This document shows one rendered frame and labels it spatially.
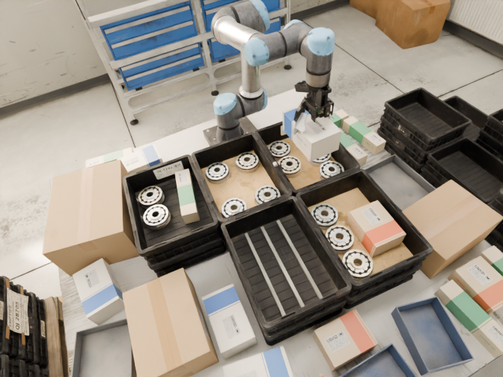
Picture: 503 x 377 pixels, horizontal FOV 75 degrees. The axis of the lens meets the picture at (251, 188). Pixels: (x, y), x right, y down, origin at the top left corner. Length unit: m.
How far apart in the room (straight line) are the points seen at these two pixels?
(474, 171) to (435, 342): 1.23
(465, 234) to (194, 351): 0.99
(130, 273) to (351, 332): 0.88
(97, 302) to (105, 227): 0.27
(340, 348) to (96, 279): 0.91
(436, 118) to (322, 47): 1.50
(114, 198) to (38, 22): 2.60
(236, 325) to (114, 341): 0.46
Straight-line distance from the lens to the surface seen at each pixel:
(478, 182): 2.25
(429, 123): 2.33
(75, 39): 3.86
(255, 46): 1.01
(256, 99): 1.62
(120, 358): 1.36
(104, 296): 1.36
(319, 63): 1.01
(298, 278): 1.18
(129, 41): 2.97
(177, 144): 1.86
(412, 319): 1.34
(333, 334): 1.18
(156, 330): 1.16
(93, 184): 1.55
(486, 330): 1.35
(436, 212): 1.39
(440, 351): 1.33
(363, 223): 1.22
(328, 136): 1.15
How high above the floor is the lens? 1.91
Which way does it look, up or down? 51 degrees down
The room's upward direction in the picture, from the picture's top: 8 degrees counter-clockwise
